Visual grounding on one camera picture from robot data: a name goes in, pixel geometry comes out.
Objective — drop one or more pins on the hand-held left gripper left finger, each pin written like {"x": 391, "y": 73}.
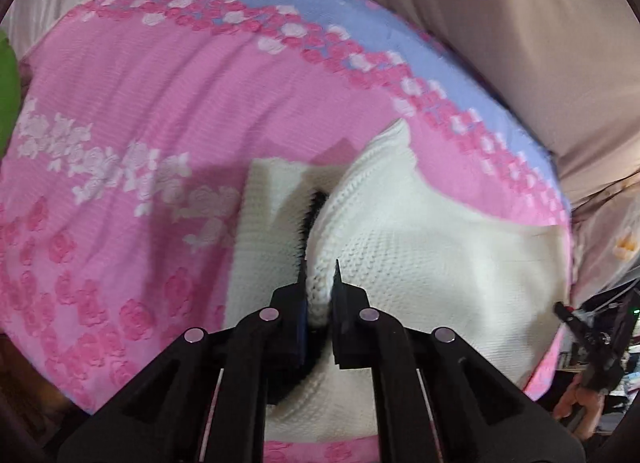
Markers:
{"x": 300, "y": 315}

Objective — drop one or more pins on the pink floral blanket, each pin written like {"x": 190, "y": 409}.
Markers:
{"x": 150, "y": 108}

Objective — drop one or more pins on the green plush pillow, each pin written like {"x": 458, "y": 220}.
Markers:
{"x": 7, "y": 93}

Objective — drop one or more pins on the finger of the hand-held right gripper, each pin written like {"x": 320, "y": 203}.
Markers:
{"x": 575, "y": 325}

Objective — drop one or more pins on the white red black knit sweater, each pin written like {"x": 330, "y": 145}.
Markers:
{"x": 425, "y": 263}

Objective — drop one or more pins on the person's right hand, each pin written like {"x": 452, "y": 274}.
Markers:
{"x": 582, "y": 405}

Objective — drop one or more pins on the beige curtain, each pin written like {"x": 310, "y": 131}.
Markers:
{"x": 500, "y": 18}

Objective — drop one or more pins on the pale printed cloth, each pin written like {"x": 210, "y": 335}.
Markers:
{"x": 607, "y": 238}

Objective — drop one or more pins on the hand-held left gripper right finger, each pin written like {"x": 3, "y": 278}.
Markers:
{"x": 342, "y": 328}

